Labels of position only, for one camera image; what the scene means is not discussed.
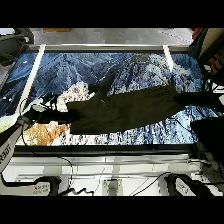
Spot dark green pants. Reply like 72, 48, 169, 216
65, 84, 188, 136

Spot silver frame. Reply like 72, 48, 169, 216
0, 152, 224, 197

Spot black cable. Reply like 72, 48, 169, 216
129, 171, 172, 197
19, 98, 98, 197

